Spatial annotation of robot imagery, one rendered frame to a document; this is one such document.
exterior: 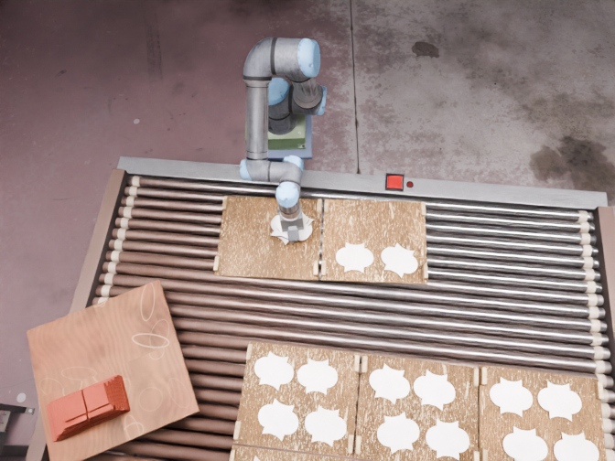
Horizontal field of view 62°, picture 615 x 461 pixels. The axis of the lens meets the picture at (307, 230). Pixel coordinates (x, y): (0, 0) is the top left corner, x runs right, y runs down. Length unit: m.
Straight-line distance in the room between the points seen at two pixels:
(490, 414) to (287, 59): 1.37
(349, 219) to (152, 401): 1.00
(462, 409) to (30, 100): 3.43
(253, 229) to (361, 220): 0.44
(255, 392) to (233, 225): 0.67
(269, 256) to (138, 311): 0.53
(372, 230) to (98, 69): 2.64
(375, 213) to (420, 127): 1.47
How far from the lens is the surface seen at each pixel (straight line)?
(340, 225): 2.07
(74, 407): 1.83
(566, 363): 2.11
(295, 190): 1.73
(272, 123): 2.23
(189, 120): 3.61
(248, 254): 2.05
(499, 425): 1.98
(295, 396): 1.91
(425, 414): 1.92
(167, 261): 2.14
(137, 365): 1.93
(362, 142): 3.39
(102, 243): 2.23
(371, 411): 1.90
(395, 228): 2.08
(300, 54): 1.70
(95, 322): 2.02
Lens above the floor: 2.83
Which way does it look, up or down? 66 degrees down
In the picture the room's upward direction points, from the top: 6 degrees counter-clockwise
